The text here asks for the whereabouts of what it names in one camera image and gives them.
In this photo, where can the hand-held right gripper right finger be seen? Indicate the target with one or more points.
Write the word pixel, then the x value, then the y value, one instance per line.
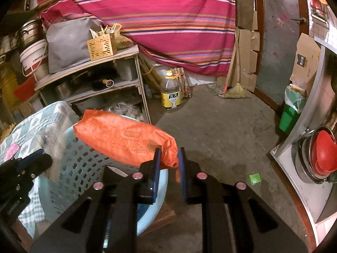
pixel 181 174

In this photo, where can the light blue plastic basket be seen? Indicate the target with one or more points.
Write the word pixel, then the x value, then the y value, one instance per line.
pixel 79 163

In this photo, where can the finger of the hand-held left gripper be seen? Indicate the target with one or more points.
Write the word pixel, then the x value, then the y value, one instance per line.
pixel 36 164

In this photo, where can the bamboo chopstick holder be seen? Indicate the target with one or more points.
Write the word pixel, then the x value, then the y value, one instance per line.
pixel 101 47

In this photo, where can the grey cloth cover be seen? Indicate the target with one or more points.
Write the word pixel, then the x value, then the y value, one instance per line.
pixel 68 44

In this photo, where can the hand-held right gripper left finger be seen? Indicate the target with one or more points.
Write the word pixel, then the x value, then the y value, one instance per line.
pixel 157 174

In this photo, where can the large steel pot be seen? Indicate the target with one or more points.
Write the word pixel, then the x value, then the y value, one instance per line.
pixel 30 34

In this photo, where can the flattened cardboard pieces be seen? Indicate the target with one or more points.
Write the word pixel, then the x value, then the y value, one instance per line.
pixel 247 52

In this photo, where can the red striped cloth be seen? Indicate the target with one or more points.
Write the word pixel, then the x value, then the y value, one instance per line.
pixel 158 18

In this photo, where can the small green wrapper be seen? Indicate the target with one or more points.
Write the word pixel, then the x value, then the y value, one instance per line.
pixel 254 178

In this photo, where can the bundle of wooden sticks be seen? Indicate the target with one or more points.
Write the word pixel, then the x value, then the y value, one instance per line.
pixel 184 84

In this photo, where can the wooden open cabinet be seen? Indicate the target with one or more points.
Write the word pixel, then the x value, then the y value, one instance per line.
pixel 126 51

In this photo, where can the orange-red snack packet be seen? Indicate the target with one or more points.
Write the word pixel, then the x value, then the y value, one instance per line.
pixel 118 134

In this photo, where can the green checkered tablecloth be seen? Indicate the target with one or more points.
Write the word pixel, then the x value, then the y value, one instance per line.
pixel 39 118

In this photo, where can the clear plastic bags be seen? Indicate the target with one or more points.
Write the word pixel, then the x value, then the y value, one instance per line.
pixel 126 110

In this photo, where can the cooking oil bottle yellow label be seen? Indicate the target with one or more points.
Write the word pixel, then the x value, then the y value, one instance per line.
pixel 171 95

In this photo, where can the wooden board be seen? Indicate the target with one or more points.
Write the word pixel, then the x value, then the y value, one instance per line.
pixel 160 217

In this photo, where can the bundle of chopsticks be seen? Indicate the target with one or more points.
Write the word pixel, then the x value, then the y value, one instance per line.
pixel 101 30

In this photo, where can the pink wrapper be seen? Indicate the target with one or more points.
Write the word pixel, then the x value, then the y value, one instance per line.
pixel 11 151

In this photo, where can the bamboo poles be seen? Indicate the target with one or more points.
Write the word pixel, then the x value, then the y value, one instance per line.
pixel 150 71

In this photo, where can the green trash bin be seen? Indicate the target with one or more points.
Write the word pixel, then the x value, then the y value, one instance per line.
pixel 288 116

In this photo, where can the white side cabinet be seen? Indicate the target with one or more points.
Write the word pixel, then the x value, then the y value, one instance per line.
pixel 316 203

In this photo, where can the steel basin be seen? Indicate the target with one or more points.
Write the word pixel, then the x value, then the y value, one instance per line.
pixel 302 168

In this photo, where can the brown cardboard box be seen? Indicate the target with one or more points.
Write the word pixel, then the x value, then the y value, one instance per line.
pixel 305 66

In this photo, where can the straw broom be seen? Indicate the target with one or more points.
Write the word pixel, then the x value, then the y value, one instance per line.
pixel 237 91

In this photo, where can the white bucket red label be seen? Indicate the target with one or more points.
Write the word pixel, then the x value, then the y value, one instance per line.
pixel 33 58

